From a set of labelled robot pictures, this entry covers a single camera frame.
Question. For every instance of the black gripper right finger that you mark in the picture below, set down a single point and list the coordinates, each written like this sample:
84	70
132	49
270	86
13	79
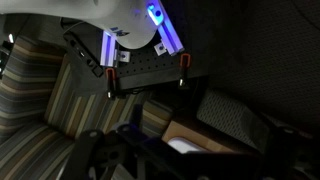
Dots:
290	156

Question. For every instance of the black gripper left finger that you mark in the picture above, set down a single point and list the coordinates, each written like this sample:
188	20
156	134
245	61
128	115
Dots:
100	156

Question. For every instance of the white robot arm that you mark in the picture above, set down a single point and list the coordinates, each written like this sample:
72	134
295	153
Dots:
100	13

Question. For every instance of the striped fabric sofa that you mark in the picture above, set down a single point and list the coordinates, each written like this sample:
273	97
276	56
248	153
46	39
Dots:
40	110

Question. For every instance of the orange black clamp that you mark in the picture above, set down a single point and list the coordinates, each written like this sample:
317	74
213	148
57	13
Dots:
184	68
111	80

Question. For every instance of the black power strip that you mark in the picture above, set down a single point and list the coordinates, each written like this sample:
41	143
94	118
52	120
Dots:
83	53

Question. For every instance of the aluminium extrusion bar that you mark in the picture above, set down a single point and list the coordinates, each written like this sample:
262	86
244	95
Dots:
168	31
107	50

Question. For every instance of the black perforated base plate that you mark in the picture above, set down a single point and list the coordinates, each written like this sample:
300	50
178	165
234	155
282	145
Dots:
150	68

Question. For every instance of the small metal corner bracket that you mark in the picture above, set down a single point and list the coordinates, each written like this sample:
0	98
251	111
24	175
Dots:
160	48
124	56

